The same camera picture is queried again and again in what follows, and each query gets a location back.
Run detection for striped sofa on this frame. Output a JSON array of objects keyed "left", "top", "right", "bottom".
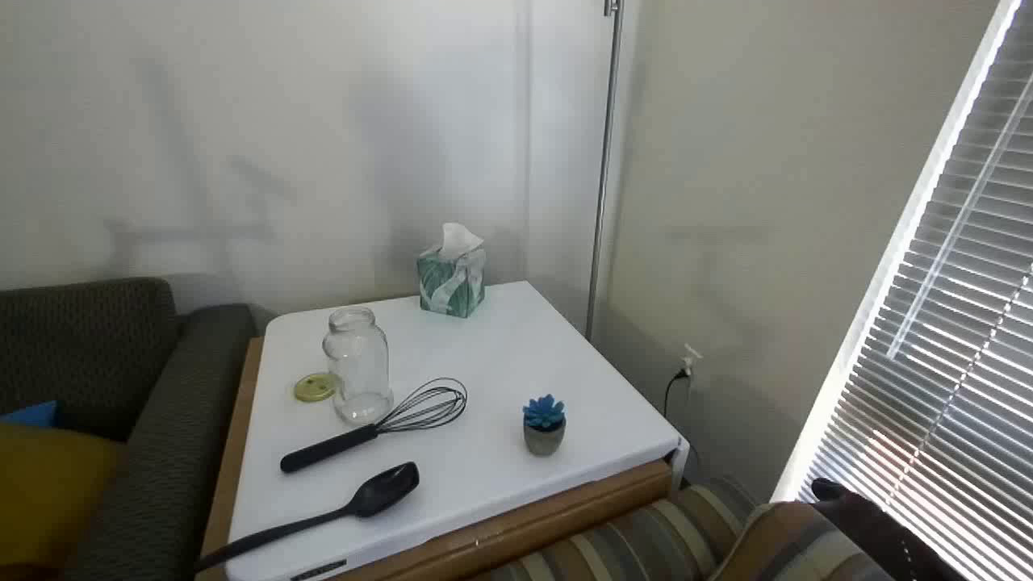
[{"left": 473, "top": 480, "right": 898, "bottom": 581}]

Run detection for wall outlet with plug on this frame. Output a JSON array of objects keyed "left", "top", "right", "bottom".
[{"left": 659, "top": 342, "right": 705, "bottom": 423}]

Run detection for black plastic spatula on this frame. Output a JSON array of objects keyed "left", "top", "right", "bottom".
[{"left": 190, "top": 460, "right": 423, "bottom": 574}]

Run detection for gold metal jar lid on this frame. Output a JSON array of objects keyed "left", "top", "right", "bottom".
[{"left": 291, "top": 368, "right": 341, "bottom": 408}]

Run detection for small blue potted succulent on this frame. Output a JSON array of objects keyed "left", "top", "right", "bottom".
[{"left": 520, "top": 395, "right": 569, "bottom": 460}]

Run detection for thin vertical wall pole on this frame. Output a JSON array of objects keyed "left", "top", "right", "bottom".
[{"left": 583, "top": 0, "right": 628, "bottom": 340}]

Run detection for blue cushion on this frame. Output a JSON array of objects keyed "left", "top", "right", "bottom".
[{"left": 0, "top": 398, "right": 63, "bottom": 432}]

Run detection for white window blinds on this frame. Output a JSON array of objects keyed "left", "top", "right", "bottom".
[{"left": 771, "top": 0, "right": 1033, "bottom": 581}]

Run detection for dark grey sofa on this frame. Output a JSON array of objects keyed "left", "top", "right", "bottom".
[{"left": 0, "top": 277, "right": 271, "bottom": 581}]

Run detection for clear glass jar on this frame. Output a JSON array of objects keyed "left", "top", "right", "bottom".
[{"left": 320, "top": 307, "right": 396, "bottom": 425}]

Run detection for teal patterned tissue box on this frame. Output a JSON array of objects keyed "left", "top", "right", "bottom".
[{"left": 415, "top": 221, "right": 488, "bottom": 322}]

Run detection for black wire whisk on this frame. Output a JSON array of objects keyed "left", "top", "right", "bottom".
[{"left": 279, "top": 376, "right": 473, "bottom": 478}]

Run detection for yellow cushion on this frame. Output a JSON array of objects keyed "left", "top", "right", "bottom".
[{"left": 0, "top": 421, "right": 126, "bottom": 574}]

